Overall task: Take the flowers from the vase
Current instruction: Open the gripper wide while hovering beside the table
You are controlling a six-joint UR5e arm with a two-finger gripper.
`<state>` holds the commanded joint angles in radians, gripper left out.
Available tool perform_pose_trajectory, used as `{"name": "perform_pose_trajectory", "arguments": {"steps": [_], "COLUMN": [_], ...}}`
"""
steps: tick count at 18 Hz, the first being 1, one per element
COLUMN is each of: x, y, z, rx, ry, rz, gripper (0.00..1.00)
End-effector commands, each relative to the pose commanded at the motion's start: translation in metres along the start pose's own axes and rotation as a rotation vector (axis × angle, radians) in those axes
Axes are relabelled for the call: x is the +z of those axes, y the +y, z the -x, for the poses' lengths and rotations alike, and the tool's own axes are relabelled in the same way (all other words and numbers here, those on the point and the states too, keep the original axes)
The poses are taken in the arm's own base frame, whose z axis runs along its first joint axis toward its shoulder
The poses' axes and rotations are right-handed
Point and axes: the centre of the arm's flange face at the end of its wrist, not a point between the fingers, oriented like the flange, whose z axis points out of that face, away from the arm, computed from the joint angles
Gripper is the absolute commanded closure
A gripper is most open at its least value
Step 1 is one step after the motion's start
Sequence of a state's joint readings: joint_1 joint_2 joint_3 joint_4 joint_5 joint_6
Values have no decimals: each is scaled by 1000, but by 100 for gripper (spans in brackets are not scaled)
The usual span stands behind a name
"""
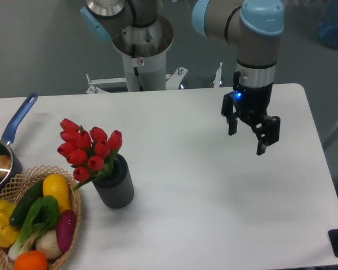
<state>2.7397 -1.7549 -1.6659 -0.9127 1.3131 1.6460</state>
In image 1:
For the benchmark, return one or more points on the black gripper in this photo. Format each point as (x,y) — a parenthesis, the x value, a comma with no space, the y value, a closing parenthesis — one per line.
(251,104)

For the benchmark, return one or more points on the red tulip bouquet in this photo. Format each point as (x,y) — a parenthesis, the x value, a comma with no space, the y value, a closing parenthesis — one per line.
(91,153)

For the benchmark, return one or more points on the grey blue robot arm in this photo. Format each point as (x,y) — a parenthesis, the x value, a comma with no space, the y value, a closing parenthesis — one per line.
(254,27)

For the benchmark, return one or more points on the dark grey ribbed vase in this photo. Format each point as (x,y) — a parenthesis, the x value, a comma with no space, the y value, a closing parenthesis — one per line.
(118,191)

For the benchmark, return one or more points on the blue translucent container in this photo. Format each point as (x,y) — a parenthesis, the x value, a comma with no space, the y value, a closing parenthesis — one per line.
(327,29)

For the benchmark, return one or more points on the yellow squash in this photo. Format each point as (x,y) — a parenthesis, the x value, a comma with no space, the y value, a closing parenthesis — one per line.
(57,186)

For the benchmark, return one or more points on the purple eggplant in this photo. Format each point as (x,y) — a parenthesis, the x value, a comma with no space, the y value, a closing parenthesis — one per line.
(65,229)

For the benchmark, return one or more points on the green bok choy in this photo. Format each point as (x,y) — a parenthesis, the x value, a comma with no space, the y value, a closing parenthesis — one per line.
(41,217)

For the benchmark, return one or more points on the beige garlic bulb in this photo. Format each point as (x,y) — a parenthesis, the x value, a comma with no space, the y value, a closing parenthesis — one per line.
(47,244)

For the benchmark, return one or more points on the green cucumber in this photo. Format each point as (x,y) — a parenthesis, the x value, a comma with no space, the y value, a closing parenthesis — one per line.
(18,215)

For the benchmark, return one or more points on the brown bread roll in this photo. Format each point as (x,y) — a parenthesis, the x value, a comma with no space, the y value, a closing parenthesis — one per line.
(5,165)

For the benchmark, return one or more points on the orange fruit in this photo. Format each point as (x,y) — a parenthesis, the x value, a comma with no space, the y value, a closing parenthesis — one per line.
(33,259)

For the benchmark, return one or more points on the yellow bell pepper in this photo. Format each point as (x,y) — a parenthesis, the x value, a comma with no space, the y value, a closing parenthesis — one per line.
(8,233)

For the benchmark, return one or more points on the white metal base frame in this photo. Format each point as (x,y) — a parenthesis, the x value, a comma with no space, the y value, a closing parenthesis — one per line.
(137,82)

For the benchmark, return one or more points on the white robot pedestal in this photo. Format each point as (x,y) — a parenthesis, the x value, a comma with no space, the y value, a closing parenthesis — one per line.
(145,48)

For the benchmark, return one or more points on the blue handled saucepan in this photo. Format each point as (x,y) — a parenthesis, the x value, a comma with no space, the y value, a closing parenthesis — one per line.
(9,134)

